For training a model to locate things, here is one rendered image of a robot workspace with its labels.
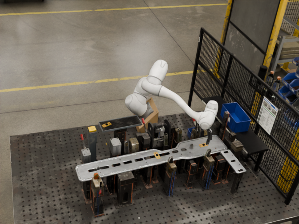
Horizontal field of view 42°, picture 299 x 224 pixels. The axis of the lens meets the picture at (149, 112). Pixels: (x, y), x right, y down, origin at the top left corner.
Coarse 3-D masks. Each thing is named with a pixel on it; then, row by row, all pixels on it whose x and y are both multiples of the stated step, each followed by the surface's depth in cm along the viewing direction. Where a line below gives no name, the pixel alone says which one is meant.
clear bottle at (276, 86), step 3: (279, 78) 340; (276, 81) 343; (279, 81) 342; (273, 84) 346; (276, 84) 343; (279, 84) 343; (273, 87) 346; (276, 87) 344; (279, 87) 345; (276, 90) 346; (273, 96) 350
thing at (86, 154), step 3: (81, 150) 330; (84, 150) 330; (87, 150) 330; (81, 153) 331; (84, 153) 327; (87, 153) 327; (90, 153) 327; (81, 156) 334; (84, 156) 325; (87, 156) 326; (90, 156) 328; (81, 159) 336; (84, 159) 327; (87, 159) 328; (90, 159) 329; (84, 162) 329; (87, 162) 330; (90, 171) 339
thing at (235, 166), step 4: (228, 152) 351; (224, 156) 346; (228, 156) 347; (232, 156) 347; (228, 160) 342; (236, 160) 343; (232, 164) 339; (236, 164) 339; (240, 164) 340; (232, 168) 336; (236, 168) 335; (240, 168) 336; (244, 168) 336; (236, 172) 331; (240, 172) 332
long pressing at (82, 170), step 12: (180, 144) 355; (216, 144) 359; (120, 156) 335; (132, 156) 337; (144, 156) 338; (168, 156) 341; (180, 156) 342; (192, 156) 343; (84, 168) 321; (108, 168) 323; (120, 168) 324; (132, 168) 326; (84, 180) 311
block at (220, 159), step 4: (216, 156) 348; (220, 156) 349; (216, 160) 348; (220, 160) 345; (224, 160) 345; (216, 164) 349; (220, 164) 344; (224, 164) 346; (216, 168) 350; (220, 168) 348; (212, 172) 358; (216, 172) 352; (220, 172) 353; (212, 176) 360; (216, 176) 354; (220, 176) 356; (212, 180) 361; (216, 180) 357; (220, 180) 360
